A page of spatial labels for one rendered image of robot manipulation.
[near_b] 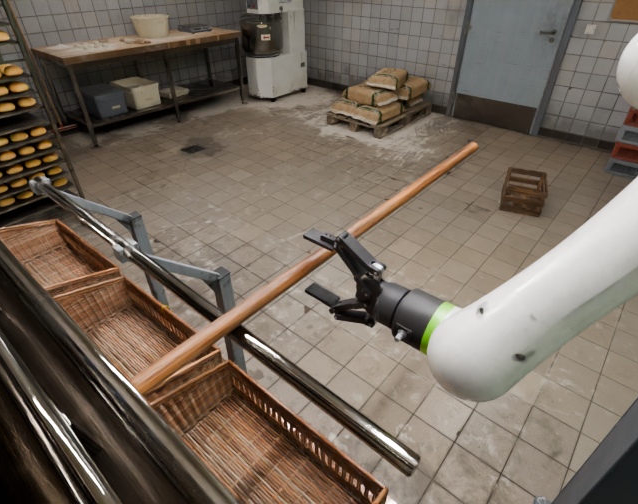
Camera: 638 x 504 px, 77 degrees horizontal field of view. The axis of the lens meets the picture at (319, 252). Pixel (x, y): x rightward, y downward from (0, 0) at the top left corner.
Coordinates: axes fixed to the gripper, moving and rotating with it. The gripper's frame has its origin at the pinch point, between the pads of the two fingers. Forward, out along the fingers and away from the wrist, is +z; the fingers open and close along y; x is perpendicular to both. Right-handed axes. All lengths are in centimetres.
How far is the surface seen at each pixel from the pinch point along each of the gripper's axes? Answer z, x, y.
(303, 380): -15.8, -20.4, 1.6
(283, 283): -0.7, -9.0, -1.2
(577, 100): 30, 465, 74
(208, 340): -1.0, -25.8, -1.0
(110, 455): -22, -45, -22
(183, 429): 27, -25, 58
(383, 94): 204, 357, 75
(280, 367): -11.4, -20.8, 1.9
